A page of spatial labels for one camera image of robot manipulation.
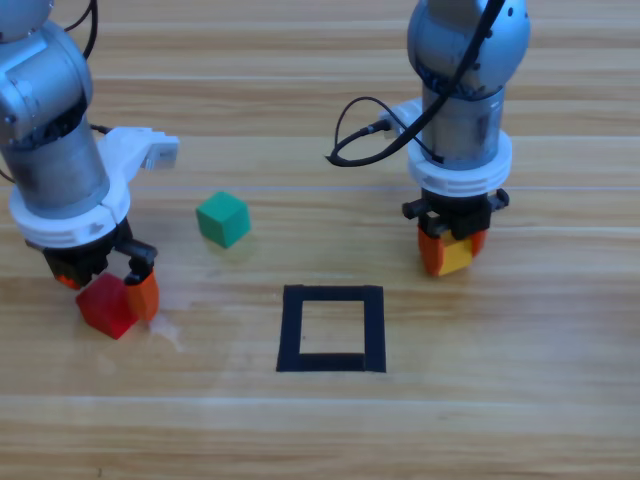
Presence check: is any green wooden block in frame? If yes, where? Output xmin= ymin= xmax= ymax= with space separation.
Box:
xmin=195 ymin=191 xmax=252 ymax=250

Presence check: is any red wooden block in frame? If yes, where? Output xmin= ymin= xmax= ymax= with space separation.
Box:
xmin=75 ymin=273 xmax=140 ymax=341

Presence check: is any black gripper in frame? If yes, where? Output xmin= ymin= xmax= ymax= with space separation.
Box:
xmin=27 ymin=222 xmax=161 ymax=323
xmin=402 ymin=188 xmax=511 ymax=277

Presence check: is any black tape square outline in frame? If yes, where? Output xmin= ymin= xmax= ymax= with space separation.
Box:
xmin=275 ymin=284 xmax=388 ymax=374

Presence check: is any yellow wooden block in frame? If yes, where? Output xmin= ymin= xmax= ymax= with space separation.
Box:
xmin=438 ymin=237 xmax=474 ymax=277

